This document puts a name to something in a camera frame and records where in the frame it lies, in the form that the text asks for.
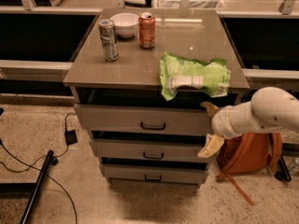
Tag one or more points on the white bowl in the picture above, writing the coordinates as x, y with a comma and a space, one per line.
126, 24

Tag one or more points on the black power adapter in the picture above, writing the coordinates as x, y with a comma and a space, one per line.
70, 137

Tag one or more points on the black metal leg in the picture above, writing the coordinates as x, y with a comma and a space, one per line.
37, 188

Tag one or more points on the black stand foot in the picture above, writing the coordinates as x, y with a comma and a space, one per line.
282, 172

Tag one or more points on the grey bottom drawer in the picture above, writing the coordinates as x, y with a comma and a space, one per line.
149, 174

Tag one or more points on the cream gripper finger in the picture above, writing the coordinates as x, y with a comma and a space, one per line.
210, 108
212, 146

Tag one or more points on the grey drawer cabinet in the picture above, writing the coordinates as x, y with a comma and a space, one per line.
134, 79

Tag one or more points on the grey middle drawer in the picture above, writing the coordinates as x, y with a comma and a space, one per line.
147, 151

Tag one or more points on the silver tall drink can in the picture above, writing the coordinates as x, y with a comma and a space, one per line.
109, 39

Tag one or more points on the grey top drawer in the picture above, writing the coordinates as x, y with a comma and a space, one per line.
135, 119

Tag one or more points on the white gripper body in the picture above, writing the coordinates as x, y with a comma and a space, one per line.
220, 124

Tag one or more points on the green chip bag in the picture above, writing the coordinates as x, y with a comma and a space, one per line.
212, 78

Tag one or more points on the orange backpack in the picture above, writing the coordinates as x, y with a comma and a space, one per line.
249, 153

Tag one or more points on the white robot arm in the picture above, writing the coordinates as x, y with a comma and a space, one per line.
270, 110

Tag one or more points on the grey drawer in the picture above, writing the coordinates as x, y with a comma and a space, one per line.
149, 174
135, 119
147, 151

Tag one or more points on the orange soda can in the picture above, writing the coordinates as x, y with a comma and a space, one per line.
146, 30

